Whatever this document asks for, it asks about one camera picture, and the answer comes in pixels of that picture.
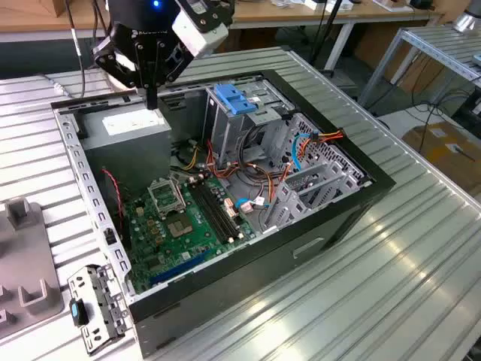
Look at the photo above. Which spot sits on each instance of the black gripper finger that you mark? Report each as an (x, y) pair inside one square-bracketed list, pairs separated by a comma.
[(103, 56), (159, 64)]

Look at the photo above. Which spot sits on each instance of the grey metal disk bay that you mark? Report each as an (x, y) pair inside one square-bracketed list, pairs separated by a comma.
[(293, 210)]

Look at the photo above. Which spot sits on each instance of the small brown cardboard box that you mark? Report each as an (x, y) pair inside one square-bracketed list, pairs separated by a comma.
[(59, 7)]

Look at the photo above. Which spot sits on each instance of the grey metal drive cage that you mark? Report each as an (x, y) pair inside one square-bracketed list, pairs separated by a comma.
[(229, 131)]

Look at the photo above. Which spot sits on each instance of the grey power supply unit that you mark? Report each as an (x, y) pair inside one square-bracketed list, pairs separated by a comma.
[(127, 158)]

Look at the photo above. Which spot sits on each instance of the black RAM slot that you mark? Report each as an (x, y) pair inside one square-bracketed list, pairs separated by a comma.
[(223, 208), (218, 210), (213, 212), (208, 213)]

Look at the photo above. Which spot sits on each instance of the small white box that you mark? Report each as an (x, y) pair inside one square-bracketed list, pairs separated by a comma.
[(315, 4)]

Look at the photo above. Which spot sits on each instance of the green motherboard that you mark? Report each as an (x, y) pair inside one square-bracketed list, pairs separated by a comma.
[(195, 240)]

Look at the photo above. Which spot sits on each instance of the black square chipset chip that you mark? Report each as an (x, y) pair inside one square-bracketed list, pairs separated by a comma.
[(153, 263)]

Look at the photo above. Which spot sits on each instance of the blue expansion slot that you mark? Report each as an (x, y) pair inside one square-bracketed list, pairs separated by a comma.
[(176, 271)]

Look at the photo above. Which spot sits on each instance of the grey parts rack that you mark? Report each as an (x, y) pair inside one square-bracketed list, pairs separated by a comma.
[(26, 255)]

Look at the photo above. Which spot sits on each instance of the black open PC case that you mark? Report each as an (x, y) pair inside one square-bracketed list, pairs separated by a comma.
[(233, 282)]

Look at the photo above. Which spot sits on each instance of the black clip with blue tab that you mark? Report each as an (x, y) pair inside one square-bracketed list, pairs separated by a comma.
[(75, 311)]

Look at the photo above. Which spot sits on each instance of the metal slat side table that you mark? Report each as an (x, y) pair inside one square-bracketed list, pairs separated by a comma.
[(443, 49)]

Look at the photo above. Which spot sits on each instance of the large brown cardboard box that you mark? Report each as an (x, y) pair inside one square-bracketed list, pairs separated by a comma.
[(439, 150)]

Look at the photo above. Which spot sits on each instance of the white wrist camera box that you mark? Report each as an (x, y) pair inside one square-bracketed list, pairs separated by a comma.
[(195, 34)]

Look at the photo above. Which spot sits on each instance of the blue plastic drive bracket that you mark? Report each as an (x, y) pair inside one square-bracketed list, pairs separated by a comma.
[(233, 99)]

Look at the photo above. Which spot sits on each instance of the grey metal bracket plate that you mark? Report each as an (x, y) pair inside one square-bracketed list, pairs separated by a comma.
[(99, 297)]

